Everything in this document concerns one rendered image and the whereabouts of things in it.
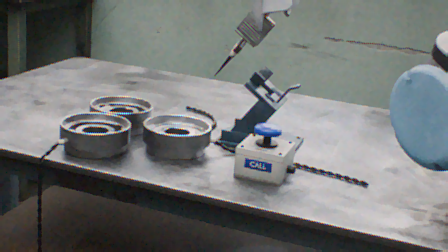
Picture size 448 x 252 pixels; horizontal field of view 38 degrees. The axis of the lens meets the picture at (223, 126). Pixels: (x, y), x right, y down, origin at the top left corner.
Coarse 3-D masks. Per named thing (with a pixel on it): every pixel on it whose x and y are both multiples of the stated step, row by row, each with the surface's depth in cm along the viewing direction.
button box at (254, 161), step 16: (240, 144) 93; (256, 144) 94; (272, 144) 93; (288, 144) 95; (240, 160) 92; (256, 160) 91; (272, 160) 91; (288, 160) 93; (240, 176) 93; (256, 176) 92; (272, 176) 91
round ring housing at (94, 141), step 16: (96, 112) 103; (64, 128) 95; (80, 128) 99; (96, 128) 101; (112, 128) 100; (128, 128) 97; (64, 144) 95; (80, 144) 94; (96, 144) 94; (112, 144) 95
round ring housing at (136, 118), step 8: (104, 96) 112; (112, 96) 113; (120, 96) 113; (128, 96) 113; (96, 104) 110; (104, 104) 111; (136, 104) 113; (144, 104) 112; (152, 104) 110; (104, 112) 104; (112, 112) 104; (120, 112) 111; (128, 112) 111; (136, 112) 105; (144, 112) 106; (152, 112) 108; (136, 120) 105; (136, 128) 106
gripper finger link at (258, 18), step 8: (256, 0) 99; (264, 0) 99; (272, 0) 99; (280, 0) 99; (288, 0) 98; (256, 8) 99; (264, 8) 99; (272, 8) 99; (280, 8) 99; (288, 8) 98; (256, 16) 100; (256, 24) 101
